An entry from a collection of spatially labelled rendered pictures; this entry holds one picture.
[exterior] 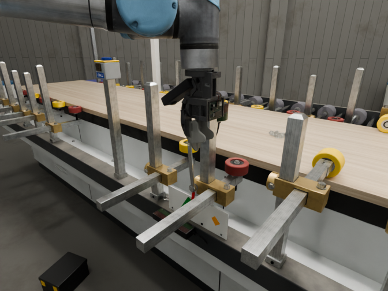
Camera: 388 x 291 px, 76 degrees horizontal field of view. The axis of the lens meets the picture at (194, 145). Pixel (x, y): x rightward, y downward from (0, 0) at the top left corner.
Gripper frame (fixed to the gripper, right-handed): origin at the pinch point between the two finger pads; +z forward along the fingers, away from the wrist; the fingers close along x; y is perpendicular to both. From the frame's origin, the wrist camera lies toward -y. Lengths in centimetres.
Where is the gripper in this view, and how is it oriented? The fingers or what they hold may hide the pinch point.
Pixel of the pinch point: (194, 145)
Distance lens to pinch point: 67.9
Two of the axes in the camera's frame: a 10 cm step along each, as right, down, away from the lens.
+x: 6.5, -2.8, 7.0
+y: 7.6, 2.2, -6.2
